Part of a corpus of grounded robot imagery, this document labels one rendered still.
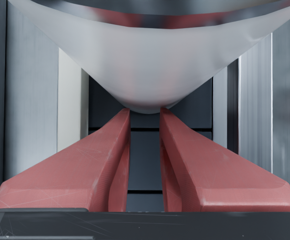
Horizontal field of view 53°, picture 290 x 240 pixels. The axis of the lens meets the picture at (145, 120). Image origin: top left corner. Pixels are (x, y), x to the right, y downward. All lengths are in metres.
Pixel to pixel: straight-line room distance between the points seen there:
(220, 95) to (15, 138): 0.16
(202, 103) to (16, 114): 0.15
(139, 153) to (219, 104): 0.06
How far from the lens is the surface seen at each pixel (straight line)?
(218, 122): 0.19
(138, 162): 0.18
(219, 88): 0.19
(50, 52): 0.25
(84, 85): 0.16
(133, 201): 0.18
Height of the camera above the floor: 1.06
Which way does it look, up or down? 89 degrees down
